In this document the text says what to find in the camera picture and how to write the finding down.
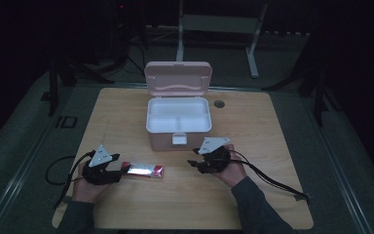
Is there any black floor cable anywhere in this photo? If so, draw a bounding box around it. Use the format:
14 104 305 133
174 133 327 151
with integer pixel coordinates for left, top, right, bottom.
125 42 147 77

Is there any black metal stand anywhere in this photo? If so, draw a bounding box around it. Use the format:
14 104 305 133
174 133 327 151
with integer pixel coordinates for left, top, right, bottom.
262 64 342 128
47 58 115 117

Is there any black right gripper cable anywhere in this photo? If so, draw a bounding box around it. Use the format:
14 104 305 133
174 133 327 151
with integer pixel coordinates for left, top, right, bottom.
230 149 310 203

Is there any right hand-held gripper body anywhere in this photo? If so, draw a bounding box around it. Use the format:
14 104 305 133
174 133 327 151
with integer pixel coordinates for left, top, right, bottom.
197 136 232 175

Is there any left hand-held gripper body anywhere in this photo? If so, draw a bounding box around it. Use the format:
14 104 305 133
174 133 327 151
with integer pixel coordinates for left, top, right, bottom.
82 144 123 186

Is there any person's left hand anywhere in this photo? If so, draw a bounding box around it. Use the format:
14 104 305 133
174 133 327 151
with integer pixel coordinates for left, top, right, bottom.
72 176 111 204

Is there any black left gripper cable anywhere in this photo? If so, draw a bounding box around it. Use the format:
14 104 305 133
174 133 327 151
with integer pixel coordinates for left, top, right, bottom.
45 150 95 209

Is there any red and silver snack bar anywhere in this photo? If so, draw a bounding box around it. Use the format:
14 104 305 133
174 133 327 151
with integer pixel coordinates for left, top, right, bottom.
122 161 165 179

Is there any pink storage box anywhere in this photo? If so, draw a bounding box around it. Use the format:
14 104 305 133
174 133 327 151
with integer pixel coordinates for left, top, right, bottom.
143 60 213 153

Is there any white tray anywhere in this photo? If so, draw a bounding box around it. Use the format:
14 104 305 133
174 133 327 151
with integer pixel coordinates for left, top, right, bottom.
146 97 212 134

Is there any white metal stand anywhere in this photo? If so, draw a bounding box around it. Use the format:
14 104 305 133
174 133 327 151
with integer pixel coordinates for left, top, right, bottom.
175 0 269 79

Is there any person's right hand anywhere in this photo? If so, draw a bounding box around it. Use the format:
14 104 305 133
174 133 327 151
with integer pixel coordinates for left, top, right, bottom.
213 144 247 189

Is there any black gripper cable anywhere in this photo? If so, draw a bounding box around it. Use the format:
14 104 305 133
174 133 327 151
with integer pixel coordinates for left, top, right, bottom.
230 149 310 203
45 150 95 209

